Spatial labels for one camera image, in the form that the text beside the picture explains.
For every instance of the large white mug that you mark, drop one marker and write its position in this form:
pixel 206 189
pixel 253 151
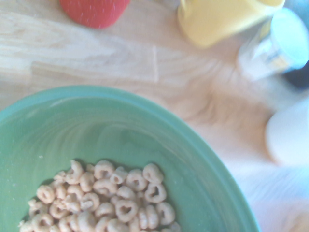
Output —
pixel 289 137

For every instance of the white patterned teacup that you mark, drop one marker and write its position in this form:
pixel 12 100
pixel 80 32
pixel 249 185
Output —
pixel 287 36

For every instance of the yellow mug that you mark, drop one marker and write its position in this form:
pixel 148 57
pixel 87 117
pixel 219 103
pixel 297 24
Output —
pixel 217 21

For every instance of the red cup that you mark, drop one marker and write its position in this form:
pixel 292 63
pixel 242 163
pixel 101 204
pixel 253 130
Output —
pixel 94 12

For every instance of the green ceramic bowl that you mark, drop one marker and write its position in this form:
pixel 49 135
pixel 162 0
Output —
pixel 120 135

